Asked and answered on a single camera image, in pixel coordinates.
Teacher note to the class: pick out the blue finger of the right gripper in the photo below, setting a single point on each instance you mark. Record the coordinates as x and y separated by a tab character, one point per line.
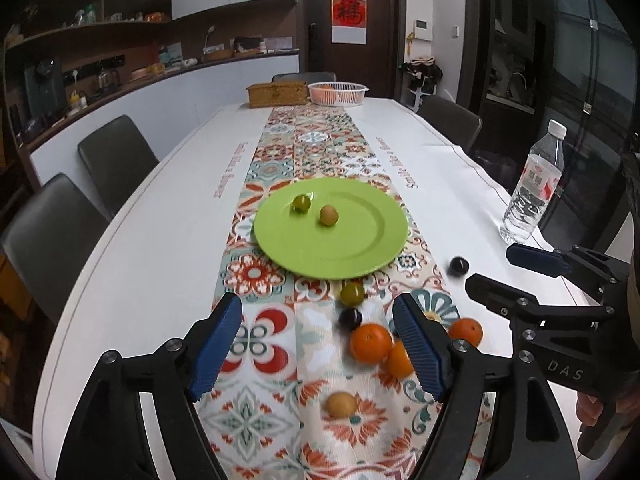
579	266
511	302

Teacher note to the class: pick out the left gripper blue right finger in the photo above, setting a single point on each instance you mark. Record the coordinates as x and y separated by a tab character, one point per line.
527	438

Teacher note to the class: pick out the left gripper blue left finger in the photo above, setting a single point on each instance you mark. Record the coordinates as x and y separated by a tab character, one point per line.
107	439

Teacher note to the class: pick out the dark plum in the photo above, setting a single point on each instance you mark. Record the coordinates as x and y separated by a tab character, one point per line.
458	267
350	319

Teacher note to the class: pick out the small orange mandarin front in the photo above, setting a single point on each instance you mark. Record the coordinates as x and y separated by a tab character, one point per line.
397	362

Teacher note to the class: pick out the large orange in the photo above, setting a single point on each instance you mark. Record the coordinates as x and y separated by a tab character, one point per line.
370	344

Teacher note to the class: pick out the tan longan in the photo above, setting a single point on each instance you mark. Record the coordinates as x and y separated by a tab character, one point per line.
340	405
328	215

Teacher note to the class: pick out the person right hand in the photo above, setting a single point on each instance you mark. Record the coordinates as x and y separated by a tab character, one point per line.
589	408

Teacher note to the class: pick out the clear water bottle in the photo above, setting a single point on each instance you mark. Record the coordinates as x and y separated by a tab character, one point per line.
536	186

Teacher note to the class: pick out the green plate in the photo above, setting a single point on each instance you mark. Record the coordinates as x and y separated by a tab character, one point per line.
371	229

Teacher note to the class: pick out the white tablecloth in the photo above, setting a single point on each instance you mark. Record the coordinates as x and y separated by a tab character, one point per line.
153	273

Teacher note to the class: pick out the dark chair right side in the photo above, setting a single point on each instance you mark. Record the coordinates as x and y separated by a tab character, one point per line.
453	121

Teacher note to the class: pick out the dark chair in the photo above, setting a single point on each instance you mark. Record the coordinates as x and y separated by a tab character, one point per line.
118	159
50	240
453	121

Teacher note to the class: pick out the dark chair near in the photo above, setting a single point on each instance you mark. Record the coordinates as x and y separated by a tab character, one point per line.
50	240

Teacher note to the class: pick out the patterned table runner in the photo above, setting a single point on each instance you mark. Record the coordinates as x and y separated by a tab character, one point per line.
266	416

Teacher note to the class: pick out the clear plastic fruit container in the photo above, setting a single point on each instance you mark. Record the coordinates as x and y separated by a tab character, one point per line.
337	93

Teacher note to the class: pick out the white intercom panel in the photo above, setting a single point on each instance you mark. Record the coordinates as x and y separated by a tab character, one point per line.
422	30

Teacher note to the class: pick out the dark chair far end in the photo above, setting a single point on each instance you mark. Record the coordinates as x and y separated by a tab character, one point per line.
307	78

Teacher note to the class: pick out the wicker basket box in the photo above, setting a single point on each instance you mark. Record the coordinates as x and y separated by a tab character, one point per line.
278	93

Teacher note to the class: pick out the dark wooden door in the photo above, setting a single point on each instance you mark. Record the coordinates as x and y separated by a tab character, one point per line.
376	65

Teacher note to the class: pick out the black coffee machine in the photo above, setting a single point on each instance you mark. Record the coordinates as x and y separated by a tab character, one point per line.
45	92

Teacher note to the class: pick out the glass kettle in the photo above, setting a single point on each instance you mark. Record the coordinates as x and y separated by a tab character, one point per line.
108	80

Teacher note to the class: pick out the red wall calendar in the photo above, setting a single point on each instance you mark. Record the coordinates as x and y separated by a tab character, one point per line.
349	21

